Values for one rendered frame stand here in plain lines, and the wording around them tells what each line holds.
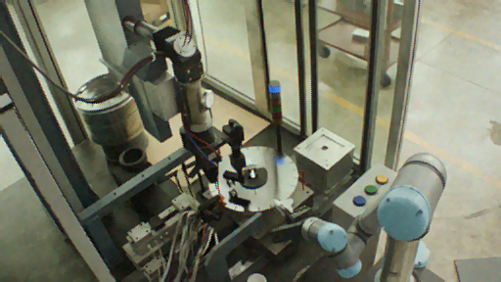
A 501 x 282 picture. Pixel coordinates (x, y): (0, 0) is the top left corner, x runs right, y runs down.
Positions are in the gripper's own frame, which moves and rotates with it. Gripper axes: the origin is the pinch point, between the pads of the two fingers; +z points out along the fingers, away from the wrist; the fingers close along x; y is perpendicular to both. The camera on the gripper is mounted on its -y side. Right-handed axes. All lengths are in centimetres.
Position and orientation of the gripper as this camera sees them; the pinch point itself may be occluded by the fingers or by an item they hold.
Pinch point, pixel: (279, 219)
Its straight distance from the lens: 151.8
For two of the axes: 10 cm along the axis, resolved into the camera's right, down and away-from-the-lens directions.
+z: -3.5, -0.3, 9.4
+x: -3.6, -9.2, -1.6
